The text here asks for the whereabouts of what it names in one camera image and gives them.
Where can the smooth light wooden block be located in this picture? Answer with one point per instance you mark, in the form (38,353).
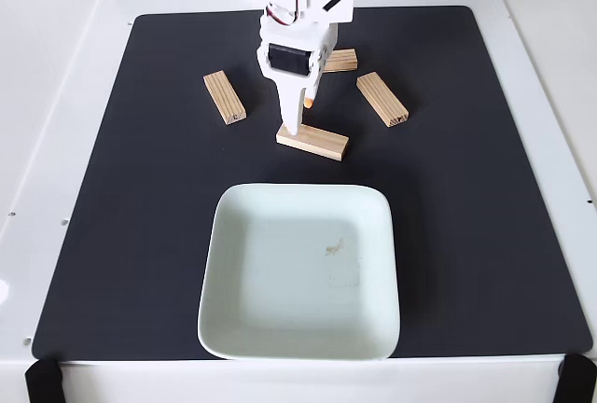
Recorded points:
(324,142)

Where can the striped grain wooden block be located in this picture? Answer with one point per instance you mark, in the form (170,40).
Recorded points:
(382,99)

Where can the wooden block with dark lines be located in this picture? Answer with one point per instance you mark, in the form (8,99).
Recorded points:
(342,60)

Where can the striped block with knot end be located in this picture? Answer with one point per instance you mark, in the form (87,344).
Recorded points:
(224,96)

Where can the pale square ceramic plate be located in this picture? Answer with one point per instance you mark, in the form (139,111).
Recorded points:
(298,291)

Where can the black rubber mat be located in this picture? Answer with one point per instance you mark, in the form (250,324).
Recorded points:
(140,188)

